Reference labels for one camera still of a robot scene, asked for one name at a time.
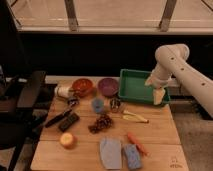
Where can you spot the orange bowl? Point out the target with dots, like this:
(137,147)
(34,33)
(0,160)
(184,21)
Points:
(82,87)

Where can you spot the small metal cup left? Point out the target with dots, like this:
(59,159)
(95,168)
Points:
(72,101)

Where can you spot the yellow banana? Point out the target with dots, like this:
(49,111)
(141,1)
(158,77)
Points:
(130,116)

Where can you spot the dark grape bunch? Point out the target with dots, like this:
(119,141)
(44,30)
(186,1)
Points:
(102,123)

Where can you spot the purple bowl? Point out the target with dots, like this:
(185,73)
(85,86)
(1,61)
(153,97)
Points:
(108,87)

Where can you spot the black rectangular block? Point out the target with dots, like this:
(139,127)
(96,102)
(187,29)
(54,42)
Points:
(70,120)

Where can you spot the blue sponge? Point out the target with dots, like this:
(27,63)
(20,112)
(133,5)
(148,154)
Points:
(132,156)

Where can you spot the yellow apple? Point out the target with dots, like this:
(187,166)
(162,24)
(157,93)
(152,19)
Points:
(67,140)

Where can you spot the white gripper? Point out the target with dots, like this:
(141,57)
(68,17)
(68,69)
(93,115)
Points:
(158,85)

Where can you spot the green plastic tray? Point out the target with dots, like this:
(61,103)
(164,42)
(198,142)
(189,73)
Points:
(132,87)

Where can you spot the blue round cup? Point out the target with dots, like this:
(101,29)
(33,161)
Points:
(98,105)

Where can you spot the white bottle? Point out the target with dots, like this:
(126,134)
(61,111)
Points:
(63,91)

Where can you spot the orange carrot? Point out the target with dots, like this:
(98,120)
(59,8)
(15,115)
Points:
(139,145)

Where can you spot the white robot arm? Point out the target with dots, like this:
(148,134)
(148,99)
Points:
(171,60)

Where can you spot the blue cloth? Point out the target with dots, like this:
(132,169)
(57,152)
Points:
(110,153)

